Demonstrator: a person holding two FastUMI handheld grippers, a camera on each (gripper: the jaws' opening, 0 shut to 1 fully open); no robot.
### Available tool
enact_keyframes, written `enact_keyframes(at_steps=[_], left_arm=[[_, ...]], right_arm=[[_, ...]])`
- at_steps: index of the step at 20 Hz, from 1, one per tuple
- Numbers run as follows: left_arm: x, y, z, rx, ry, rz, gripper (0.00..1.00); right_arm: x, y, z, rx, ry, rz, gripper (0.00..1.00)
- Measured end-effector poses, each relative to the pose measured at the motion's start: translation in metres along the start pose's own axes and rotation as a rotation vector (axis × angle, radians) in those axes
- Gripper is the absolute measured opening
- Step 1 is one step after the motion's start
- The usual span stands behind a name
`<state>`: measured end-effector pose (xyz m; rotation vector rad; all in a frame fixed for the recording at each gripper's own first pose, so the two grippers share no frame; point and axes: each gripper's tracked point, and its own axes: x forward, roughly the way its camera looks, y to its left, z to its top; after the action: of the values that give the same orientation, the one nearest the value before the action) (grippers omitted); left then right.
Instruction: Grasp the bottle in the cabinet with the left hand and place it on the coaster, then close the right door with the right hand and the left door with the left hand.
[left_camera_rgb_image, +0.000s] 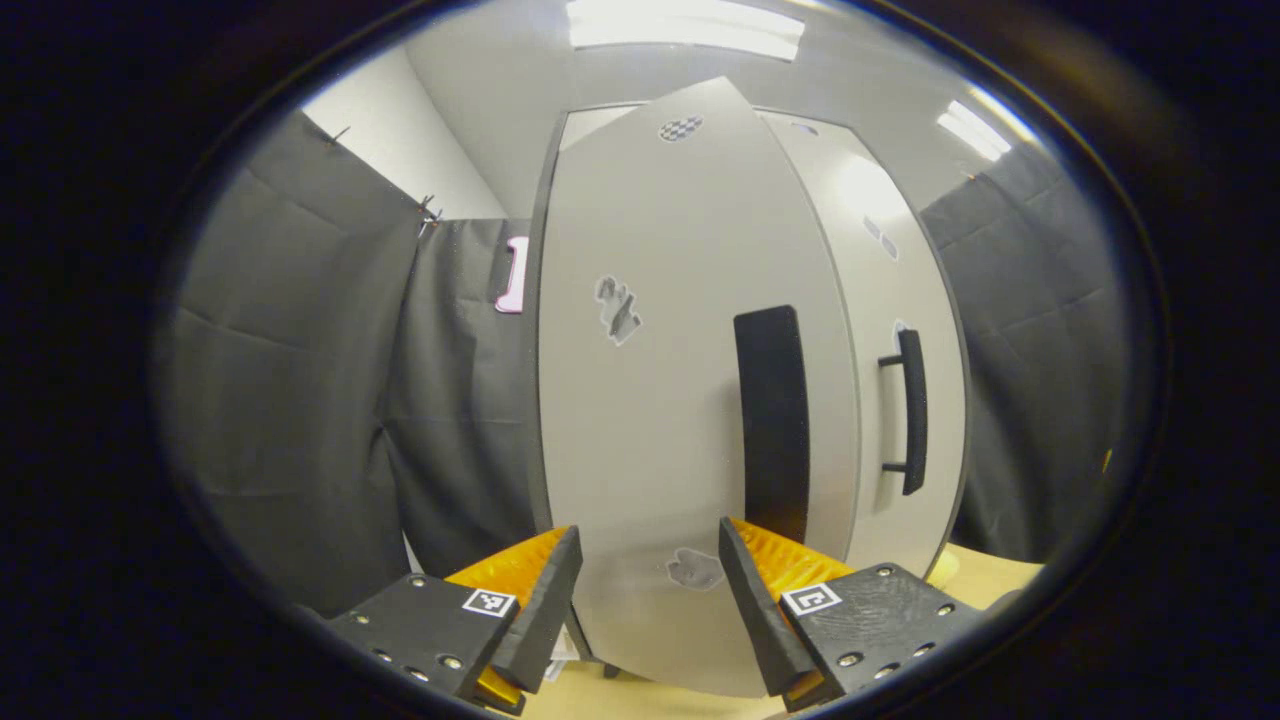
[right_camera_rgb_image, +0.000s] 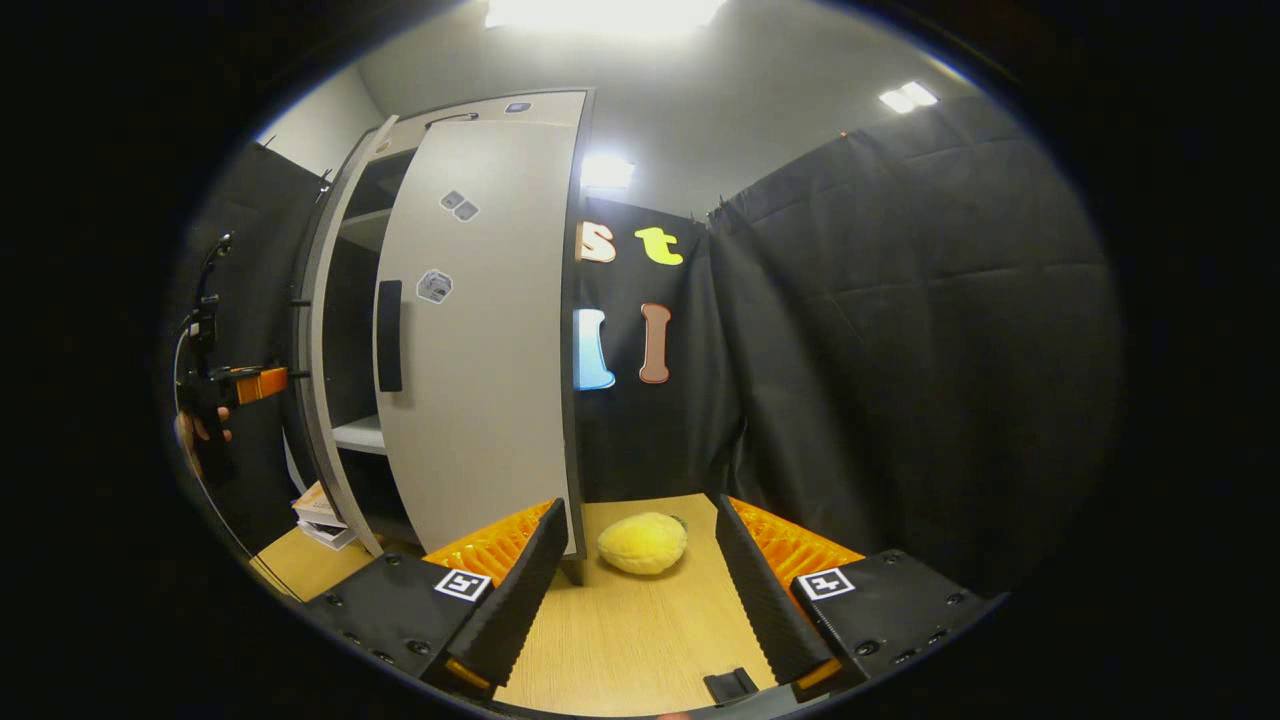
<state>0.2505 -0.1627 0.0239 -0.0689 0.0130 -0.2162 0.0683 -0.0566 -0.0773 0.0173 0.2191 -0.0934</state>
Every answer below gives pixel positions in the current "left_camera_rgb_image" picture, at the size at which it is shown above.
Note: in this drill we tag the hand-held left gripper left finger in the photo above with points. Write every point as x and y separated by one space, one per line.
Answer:
545 610

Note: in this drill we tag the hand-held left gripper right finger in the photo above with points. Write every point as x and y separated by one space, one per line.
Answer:
760 610

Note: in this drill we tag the grey cabinet door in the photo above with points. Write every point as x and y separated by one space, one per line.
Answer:
870 300
660 420

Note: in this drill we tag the grey cabinet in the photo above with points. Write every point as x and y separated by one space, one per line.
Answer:
533 380

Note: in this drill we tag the large ceiling light panel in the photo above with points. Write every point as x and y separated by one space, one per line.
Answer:
685 25

